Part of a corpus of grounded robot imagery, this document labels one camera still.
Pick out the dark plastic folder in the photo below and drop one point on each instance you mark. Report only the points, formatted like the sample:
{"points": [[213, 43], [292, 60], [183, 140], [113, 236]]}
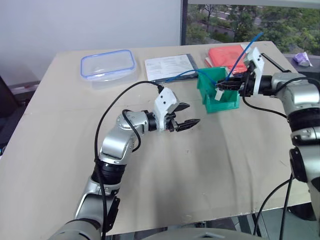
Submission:
{"points": [[193, 62]]}

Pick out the dark window frame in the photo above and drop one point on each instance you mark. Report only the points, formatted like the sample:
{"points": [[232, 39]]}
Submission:
{"points": [[184, 22]]}

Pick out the red folder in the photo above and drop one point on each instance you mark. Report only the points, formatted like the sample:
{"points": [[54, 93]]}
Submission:
{"points": [[225, 56]]}

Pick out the green plastic bin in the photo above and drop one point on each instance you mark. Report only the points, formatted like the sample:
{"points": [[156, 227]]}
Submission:
{"points": [[222, 103]]}

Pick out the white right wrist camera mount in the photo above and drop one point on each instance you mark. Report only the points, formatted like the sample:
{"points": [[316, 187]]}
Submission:
{"points": [[257, 65]]}

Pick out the black bar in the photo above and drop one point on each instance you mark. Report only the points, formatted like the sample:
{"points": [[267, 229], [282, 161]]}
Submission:
{"points": [[275, 62]]}

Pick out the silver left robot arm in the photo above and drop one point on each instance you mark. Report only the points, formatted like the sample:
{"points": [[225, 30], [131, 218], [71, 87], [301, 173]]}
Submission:
{"points": [[115, 145]]}

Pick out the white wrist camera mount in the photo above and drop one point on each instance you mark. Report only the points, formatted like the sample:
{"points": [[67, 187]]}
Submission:
{"points": [[257, 65], [163, 98]]}

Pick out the dark brown cabinet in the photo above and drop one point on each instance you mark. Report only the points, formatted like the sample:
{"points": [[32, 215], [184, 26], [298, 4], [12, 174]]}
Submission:
{"points": [[7, 97]]}

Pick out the white coupler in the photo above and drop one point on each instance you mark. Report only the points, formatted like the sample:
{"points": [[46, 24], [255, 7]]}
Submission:
{"points": [[218, 95]]}

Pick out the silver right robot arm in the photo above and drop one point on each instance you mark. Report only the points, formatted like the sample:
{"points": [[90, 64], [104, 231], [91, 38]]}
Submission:
{"points": [[295, 95]]}

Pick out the clear container with blue rim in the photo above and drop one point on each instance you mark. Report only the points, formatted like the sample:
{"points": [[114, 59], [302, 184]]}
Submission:
{"points": [[107, 65]]}

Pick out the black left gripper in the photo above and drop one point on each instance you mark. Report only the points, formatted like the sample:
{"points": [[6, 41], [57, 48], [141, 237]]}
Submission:
{"points": [[173, 125]]}

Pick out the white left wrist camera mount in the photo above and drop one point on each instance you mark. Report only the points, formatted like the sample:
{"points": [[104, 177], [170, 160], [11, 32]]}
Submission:
{"points": [[163, 98]]}

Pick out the purple crumpled cloth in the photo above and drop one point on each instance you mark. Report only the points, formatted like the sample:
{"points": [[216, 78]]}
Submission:
{"points": [[301, 58]]}

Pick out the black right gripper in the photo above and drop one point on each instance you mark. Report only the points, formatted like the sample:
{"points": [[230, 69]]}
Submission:
{"points": [[248, 83]]}

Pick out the printed white paper sheet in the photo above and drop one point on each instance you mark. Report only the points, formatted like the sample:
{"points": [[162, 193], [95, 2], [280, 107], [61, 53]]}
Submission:
{"points": [[167, 66]]}

